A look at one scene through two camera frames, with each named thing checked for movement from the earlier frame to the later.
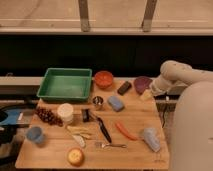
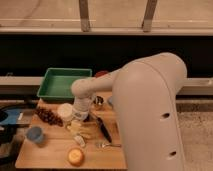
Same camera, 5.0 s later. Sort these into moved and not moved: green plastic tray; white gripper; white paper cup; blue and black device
Moved: white gripper
Not moved: blue and black device; green plastic tray; white paper cup
